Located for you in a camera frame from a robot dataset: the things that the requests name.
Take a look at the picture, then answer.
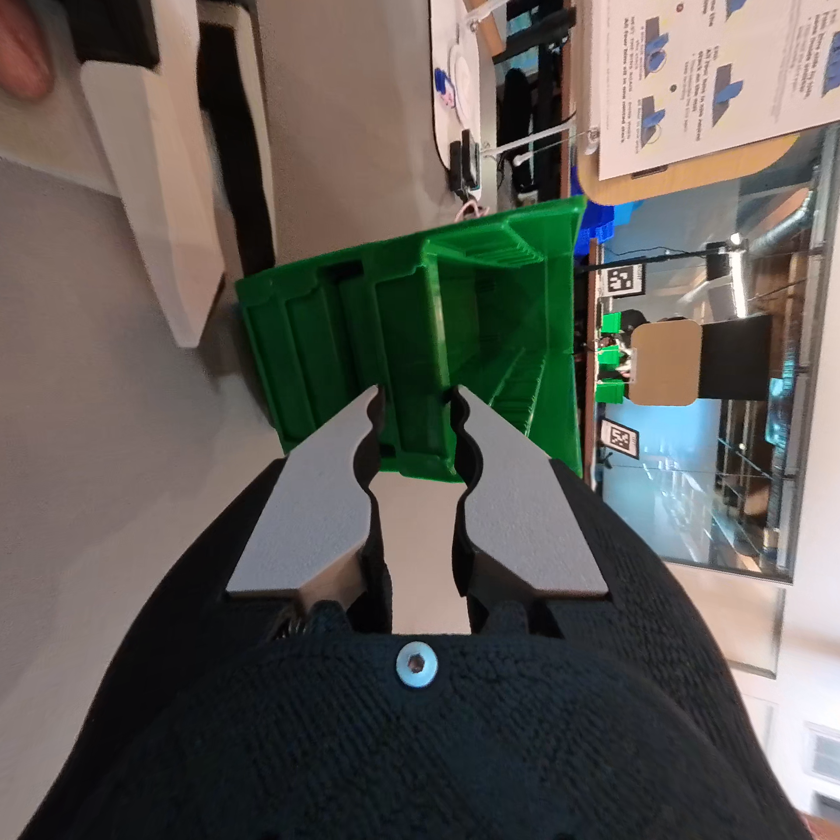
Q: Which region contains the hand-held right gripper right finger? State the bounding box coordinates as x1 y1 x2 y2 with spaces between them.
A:
448 386 609 634

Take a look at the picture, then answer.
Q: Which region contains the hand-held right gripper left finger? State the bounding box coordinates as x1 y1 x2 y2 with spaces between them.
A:
225 385 395 634

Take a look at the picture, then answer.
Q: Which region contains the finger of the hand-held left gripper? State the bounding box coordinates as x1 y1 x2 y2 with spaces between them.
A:
197 0 277 280
82 59 227 349

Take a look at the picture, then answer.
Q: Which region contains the person's left hand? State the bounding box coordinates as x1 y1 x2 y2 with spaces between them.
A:
0 0 56 99

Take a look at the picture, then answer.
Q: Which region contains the black white marker sign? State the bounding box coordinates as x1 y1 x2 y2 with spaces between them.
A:
605 262 647 299
599 416 641 460

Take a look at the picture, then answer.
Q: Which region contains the glass partition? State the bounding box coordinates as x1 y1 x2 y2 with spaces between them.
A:
594 125 840 585

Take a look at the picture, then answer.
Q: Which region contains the brown rounded board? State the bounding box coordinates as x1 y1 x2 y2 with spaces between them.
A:
628 319 703 408

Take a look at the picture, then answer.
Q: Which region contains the white round disc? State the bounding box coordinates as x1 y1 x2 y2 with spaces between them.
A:
449 46 481 126

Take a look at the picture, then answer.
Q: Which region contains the small black blue device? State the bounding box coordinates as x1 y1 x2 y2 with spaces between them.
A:
461 128 484 191

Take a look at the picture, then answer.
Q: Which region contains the white tray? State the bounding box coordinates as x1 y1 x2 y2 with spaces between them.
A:
430 0 500 198

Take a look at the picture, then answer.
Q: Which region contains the black flat panel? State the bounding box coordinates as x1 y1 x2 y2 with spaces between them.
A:
699 314 773 403

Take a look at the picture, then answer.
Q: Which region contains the blue plastic bin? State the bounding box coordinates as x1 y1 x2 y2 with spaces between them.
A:
571 164 641 257

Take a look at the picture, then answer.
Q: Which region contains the silver air duct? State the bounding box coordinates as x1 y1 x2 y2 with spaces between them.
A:
742 190 821 263

